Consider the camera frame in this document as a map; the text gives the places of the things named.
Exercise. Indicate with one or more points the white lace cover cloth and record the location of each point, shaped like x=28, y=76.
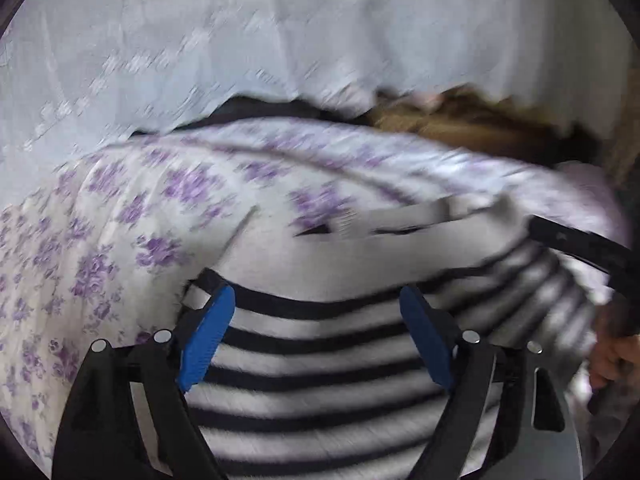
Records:
x=79, y=73

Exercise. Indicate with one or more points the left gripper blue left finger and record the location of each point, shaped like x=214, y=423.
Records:
x=100, y=436

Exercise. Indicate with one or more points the woven rattan mat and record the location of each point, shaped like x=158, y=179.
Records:
x=461, y=117

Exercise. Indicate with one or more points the black white striped sweater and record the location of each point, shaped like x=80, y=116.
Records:
x=317, y=376

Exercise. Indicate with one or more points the purple floral bed sheet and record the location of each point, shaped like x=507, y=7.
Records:
x=105, y=247

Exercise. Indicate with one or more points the person's right hand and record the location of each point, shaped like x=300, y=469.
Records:
x=612, y=358

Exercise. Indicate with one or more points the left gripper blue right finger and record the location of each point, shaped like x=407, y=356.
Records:
x=533, y=437

